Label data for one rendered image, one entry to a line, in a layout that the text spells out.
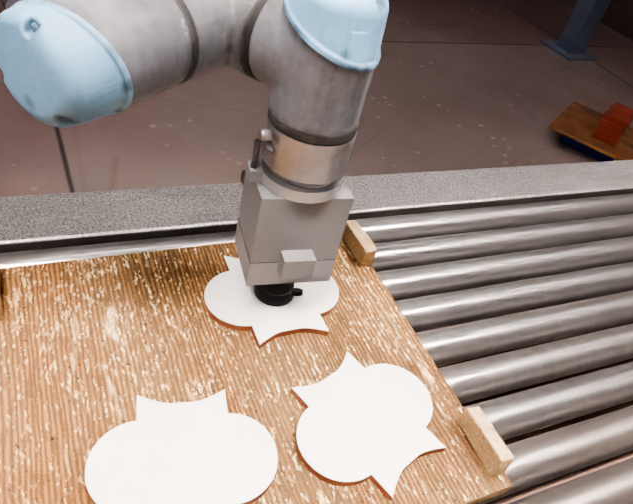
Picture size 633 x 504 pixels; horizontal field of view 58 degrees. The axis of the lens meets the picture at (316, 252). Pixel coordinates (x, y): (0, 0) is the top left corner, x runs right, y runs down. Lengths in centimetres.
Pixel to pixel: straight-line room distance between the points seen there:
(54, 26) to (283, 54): 15
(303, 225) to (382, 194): 35
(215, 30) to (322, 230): 19
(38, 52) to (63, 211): 38
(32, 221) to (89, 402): 27
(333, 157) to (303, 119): 4
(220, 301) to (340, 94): 26
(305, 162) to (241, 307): 19
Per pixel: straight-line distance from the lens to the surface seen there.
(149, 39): 40
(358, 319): 61
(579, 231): 96
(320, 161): 46
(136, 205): 74
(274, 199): 48
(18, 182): 234
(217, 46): 45
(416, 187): 89
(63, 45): 37
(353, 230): 68
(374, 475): 51
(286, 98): 44
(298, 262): 51
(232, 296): 59
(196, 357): 55
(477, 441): 56
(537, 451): 62
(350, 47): 42
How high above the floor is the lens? 137
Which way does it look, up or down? 40 degrees down
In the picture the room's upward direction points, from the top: 16 degrees clockwise
